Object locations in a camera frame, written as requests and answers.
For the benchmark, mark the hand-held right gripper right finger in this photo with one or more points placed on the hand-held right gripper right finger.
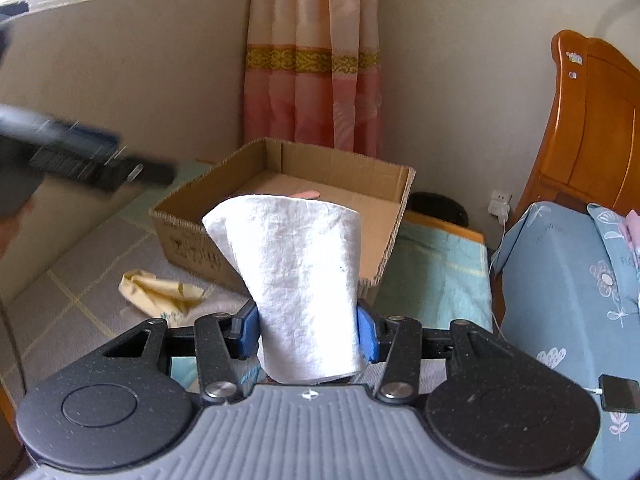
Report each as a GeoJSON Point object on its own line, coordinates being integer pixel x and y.
{"type": "Point", "coordinates": [366, 336]}

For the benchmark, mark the white towel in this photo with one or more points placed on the white towel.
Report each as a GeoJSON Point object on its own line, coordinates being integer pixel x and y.
{"type": "Point", "coordinates": [295, 280]}

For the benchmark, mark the grey green checked blanket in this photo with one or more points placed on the grey green checked blanket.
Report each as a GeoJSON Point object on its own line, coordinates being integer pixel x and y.
{"type": "Point", "coordinates": [75, 280]}

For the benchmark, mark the wooden headboard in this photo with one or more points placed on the wooden headboard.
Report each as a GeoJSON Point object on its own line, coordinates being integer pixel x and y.
{"type": "Point", "coordinates": [585, 125]}

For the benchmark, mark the pink floral curtain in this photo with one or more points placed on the pink floral curtain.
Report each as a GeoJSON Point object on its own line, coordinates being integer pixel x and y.
{"type": "Point", "coordinates": [310, 60]}

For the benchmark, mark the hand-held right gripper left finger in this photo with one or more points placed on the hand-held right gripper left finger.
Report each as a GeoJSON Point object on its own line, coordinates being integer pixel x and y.
{"type": "Point", "coordinates": [249, 334]}

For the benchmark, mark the blue floral bed sheet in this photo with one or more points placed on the blue floral bed sheet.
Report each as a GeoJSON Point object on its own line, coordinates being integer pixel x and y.
{"type": "Point", "coordinates": [550, 285]}

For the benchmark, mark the pale yellow cloth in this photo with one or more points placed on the pale yellow cloth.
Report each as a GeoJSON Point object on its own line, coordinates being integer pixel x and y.
{"type": "Point", "coordinates": [150, 292]}

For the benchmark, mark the purple floral quilt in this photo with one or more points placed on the purple floral quilt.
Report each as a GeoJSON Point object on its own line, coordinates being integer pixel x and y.
{"type": "Point", "coordinates": [634, 230]}

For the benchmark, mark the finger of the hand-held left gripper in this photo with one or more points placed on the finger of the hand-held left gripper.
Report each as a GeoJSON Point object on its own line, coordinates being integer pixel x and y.
{"type": "Point", "coordinates": [125, 170]}
{"type": "Point", "coordinates": [75, 134]}

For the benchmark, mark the white wall charger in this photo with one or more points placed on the white wall charger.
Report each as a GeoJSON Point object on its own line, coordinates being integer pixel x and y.
{"type": "Point", "coordinates": [500, 202]}

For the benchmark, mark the black phone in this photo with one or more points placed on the black phone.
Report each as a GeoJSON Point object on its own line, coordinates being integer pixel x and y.
{"type": "Point", "coordinates": [622, 394]}

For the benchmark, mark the cardboard box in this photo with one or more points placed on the cardboard box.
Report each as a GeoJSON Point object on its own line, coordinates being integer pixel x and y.
{"type": "Point", "coordinates": [370, 215]}

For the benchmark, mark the wooden bed frame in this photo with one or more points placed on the wooden bed frame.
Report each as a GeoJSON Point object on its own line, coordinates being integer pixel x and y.
{"type": "Point", "coordinates": [465, 234]}

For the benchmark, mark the black trash bin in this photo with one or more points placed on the black trash bin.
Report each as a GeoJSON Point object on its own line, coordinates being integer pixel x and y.
{"type": "Point", "coordinates": [440, 207]}

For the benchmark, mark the blue floral pillow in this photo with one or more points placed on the blue floral pillow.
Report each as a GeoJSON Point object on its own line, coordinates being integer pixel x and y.
{"type": "Point", "coordinates": [610, 240]}

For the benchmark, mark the pink soft piece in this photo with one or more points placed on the pink soft piece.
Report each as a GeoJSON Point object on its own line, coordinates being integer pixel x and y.
{"type": "Point", "coordinates": [306, 193]}

